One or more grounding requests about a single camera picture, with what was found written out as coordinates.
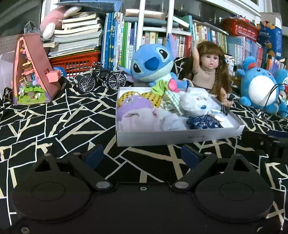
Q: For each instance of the black white patterned cloth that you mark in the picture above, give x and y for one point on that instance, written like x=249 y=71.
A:
x=75 y=122

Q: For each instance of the brown haired doll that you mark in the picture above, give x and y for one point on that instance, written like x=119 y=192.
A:
x=207 y=68

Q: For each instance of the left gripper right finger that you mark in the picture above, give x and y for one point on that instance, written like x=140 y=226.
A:
x=190 y=156

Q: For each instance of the green pink fabric bow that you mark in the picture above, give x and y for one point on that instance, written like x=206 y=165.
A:
x=162 y=86

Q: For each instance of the white fluffy plush toy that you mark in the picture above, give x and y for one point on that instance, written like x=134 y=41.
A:
x=197 y=102

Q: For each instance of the green plaid fabric bow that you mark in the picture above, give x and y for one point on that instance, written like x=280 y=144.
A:
x=171 y=102

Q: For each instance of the purple fuzzy plush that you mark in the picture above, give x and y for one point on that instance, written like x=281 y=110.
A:
x=132 y=103

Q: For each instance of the red plastic basket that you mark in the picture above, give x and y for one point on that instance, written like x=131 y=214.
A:
x=75 y=64

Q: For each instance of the miniature metal bicycle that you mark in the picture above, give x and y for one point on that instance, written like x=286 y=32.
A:
x=99 y=76

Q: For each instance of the blue Stitch plush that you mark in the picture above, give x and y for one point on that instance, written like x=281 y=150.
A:
x=152 y=63

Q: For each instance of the Doraemon plush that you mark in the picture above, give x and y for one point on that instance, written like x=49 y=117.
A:
x=281 y=78

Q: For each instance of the pink white plush on books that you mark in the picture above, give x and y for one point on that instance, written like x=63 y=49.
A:
x=53 y=21

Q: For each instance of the gold sequin bow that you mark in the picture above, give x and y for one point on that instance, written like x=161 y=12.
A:
x=154 y=98

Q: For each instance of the white cardboard box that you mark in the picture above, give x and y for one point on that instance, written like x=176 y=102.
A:
x=232 y=127

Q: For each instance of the navy floral fabric bow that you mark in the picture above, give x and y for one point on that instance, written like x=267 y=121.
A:
x=203 y=122

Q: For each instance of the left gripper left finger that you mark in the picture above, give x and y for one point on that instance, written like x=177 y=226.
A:
x=94 y=156

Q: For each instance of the blue round plush toy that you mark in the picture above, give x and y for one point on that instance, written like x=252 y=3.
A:
x=259 y=88

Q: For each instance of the blue cardboard box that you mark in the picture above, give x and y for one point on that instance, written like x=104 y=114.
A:
x=270 y=36

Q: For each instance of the red basket upper right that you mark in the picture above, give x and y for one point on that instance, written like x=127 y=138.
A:
x=238 y=27

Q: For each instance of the stack of grey books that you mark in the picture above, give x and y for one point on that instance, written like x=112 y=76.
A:
x=81 y=32

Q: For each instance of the pale pink plush toy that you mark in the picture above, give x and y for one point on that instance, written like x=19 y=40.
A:
x=139 y=120

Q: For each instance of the pink A-frame miniature house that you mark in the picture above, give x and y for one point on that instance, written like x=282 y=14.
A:
x=34 y=79

